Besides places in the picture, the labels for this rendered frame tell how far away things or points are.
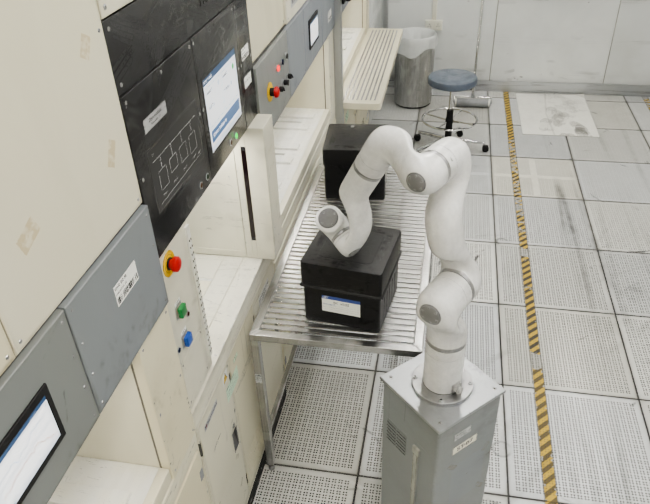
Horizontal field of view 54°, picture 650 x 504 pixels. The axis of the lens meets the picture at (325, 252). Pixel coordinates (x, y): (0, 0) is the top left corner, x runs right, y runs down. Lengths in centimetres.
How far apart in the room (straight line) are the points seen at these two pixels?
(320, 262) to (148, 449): 81
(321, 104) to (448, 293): 211
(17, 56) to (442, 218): 105
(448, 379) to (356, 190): 64
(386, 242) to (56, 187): 132
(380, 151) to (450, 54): 463
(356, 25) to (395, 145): 346
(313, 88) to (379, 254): 166
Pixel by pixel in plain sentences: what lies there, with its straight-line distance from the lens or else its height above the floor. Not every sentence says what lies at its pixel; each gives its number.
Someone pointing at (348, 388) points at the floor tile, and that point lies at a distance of 311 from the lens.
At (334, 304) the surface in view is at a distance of 223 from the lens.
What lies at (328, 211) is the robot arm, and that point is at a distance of 192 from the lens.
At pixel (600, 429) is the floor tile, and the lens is 313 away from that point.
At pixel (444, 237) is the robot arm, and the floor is 133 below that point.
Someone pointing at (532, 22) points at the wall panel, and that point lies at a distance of 625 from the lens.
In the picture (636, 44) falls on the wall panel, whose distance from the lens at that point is 645.
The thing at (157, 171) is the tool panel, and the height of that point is 159.
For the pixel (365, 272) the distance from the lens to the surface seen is 210.
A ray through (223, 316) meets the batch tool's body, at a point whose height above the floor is 87.
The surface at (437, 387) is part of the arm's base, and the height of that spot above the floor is 80.
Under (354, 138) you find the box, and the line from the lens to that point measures 298.
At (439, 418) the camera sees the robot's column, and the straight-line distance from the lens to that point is 200.
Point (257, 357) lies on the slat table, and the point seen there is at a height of 65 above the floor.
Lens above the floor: 227
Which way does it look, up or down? 35 degrees down
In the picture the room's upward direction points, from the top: 3 degrees counter-clockwise
